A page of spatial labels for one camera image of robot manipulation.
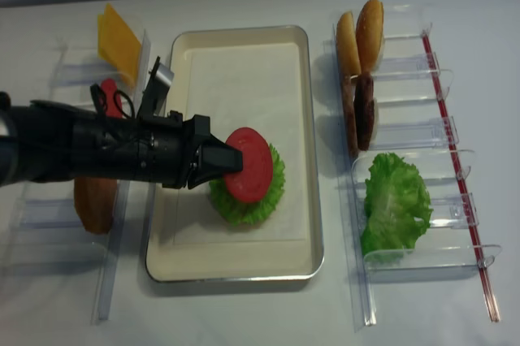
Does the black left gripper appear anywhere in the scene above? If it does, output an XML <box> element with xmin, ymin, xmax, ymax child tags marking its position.
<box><xmin>72</xmin><ymin>113</ymin><xmax>245</xmax><ymax>191</ymax></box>

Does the red tomato slice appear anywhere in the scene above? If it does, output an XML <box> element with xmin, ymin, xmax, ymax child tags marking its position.
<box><xmin>101</xmin><ymin>78</ymin><xmax>123</xmax><ymax>119</ymax></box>
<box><xmin>224</xmin><ymin>128</ymin><xmax>273</xmax><ymax>204</ymax></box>

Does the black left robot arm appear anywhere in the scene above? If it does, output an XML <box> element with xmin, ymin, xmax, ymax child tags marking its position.
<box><xmin>1</xmin><ymin>101</ymin><xmax>243</xmax><ymax>189</ymax></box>

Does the green lettuce leaf on tray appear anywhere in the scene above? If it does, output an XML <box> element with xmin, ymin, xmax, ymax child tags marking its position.
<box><xmin>209</xmin><ymin>144</ymin><xmax>286</xmax><ymax>226</ymax></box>

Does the brown bread slice left rack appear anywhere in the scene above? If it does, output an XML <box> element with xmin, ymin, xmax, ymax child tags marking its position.
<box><xmin>74</xmin><ymin>177</ymin><xmax>118</xmax><ymax>235</ymax></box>

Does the yellow cheese slice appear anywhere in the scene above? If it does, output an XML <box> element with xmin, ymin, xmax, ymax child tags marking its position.
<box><xmin>97</xmin><ymin>3</ymin><xmax>141</xmax><ymax>89</ymax></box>

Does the light brown meat patty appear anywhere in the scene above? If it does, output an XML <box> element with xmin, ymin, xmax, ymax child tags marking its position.
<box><xmin>341</xmin><ymin>76</ymin><xmax>358</xmax><ymax>158</ymax></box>

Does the dark brown meat patty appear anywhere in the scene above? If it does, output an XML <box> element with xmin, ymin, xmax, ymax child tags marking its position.
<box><xmin>353</xmin><ymin>72</ymin><xmax>375</xmax><ymax>151</ymax></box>

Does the green lettuce leaf in rack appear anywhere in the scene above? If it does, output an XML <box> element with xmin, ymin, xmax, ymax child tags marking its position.
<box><xmin>361</xmin><ymin>153</ymin><xmax>433</xmax><ymax>255</ymax></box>

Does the white paper tray liner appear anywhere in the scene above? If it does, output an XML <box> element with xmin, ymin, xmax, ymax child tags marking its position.
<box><xmin>171</xmin><ymin>43</ymin><xmax>309</xmax><ymax>244</ymax></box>

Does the cream rectangular metal tray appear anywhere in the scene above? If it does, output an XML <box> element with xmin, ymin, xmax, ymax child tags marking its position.
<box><xmin>145</xmin><ymin>26</ymin><xmax>323</xmax><ymax>283</ymax></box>

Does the clear acrylic left rack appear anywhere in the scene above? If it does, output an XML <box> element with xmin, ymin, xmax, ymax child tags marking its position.
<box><xmin>1</xmin><ymin>16</ymin><xmax>151</xmax><ymax>331</ymax></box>

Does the clear acrylic rack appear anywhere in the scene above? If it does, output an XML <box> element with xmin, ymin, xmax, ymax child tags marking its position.
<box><xmin>1</xmin><ymin>16</ymin><xmax>151</xmax><ymax>331</ymax></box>
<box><xmin>319</xmin><ymin>5</ymin><xmax>501</xmax><ymax>329</ymax></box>

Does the tan bun half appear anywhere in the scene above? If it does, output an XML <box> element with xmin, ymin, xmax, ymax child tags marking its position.
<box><xmin>336</xmin><ymin>11</ymin><xmax>362</xmax><ymax>76</ymax></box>

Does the clear acrylic right rack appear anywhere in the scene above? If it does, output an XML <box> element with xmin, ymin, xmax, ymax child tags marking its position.
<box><xmin>319</xmin><ymin>5</ymin><xmax>501</xmax><ymax>329</ymax></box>

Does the golden bun top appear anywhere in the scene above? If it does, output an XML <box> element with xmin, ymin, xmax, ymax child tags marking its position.
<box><xmin>356</xmin><ymin>0</ymin><xmax>384</xmax><ymax>72</ymax></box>

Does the wrist camera with silver mount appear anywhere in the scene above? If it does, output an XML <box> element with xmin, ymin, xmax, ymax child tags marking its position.
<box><xmin>137</xmin><ymin>57</ymin><xmax>174</xmax><ymax>118</ymax></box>

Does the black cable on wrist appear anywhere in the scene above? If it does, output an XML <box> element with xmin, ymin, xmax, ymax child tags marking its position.
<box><xmin>89</xmin><ymin>83</ymin><xmax>136</xmax><ymax>120</ymax></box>

